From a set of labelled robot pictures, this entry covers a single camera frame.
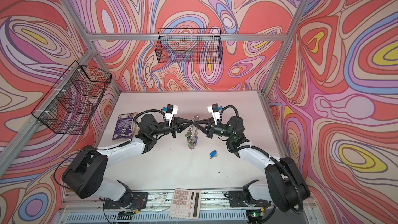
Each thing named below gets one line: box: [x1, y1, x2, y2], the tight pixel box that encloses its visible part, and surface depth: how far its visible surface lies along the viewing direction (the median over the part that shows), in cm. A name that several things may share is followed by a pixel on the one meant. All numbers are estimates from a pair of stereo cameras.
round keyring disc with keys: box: [185, 114, 201, 151], surface depth 73 cm
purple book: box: [111, 112, 136, 141], surface depth 100 cm
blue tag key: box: [209, 150, 219, 160], surface depth 90 cm
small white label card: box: [153, 193, 167, 204], surface depth 75 cm
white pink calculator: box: [168, 188, 202, 220], surface depth 72 cm
